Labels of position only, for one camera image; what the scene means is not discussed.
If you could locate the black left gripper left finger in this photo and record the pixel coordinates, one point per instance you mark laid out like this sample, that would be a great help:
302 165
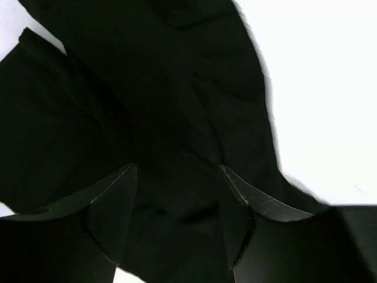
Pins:
79 238

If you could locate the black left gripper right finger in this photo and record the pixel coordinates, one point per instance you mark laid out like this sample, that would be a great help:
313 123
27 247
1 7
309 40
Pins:
267 240

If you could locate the black trousers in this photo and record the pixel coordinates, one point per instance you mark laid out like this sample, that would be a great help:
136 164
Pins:
174 87

